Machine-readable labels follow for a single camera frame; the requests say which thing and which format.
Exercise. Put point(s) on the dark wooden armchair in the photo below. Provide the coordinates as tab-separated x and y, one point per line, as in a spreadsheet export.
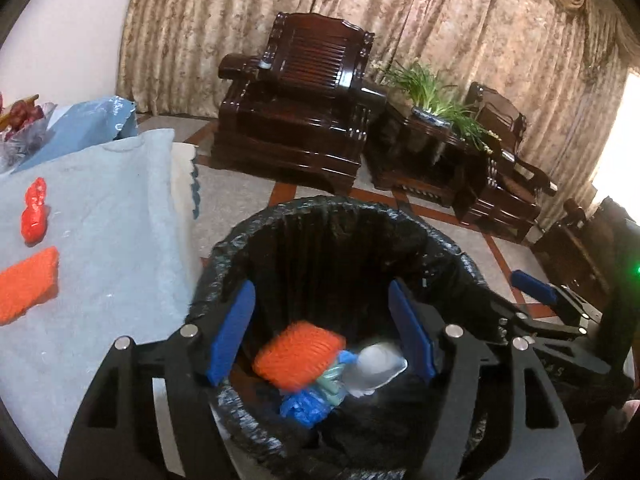
300	125
500	200

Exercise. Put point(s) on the dark red fruit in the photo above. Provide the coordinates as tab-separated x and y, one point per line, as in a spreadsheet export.
20	110

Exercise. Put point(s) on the light blue tablecloth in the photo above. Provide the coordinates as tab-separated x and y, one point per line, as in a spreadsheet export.
100	260

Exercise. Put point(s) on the crumpled red foam net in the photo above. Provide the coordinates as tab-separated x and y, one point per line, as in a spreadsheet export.
34	215

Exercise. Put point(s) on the blue plastic bag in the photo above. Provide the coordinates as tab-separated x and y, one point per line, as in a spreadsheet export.
85	125
305	407

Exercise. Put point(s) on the dark wooden furniture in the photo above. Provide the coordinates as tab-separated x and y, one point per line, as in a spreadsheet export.
565	250

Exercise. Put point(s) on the potted green plant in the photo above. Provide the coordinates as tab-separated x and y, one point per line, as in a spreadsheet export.
432	112

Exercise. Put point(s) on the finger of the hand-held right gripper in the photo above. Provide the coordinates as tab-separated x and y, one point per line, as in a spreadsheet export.
547	332
532	285

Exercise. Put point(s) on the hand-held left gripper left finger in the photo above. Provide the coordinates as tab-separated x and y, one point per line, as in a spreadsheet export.
230	332

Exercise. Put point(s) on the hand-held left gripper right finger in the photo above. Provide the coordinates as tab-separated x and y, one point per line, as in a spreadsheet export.
411	332

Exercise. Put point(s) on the black lined trash bin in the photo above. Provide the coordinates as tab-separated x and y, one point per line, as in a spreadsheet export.
325	260

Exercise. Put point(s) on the beige patterned curtain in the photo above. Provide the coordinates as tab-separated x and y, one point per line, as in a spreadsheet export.
450	20

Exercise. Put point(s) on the dark wooden side table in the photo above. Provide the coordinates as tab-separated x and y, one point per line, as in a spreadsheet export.
415	160

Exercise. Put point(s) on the fruit in clear bag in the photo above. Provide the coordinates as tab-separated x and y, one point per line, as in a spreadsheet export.
25	145

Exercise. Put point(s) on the orange foam net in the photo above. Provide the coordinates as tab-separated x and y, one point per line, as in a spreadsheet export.
25	285
295	355

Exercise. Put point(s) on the white scalloped cloth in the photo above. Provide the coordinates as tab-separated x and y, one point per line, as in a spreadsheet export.
182	180

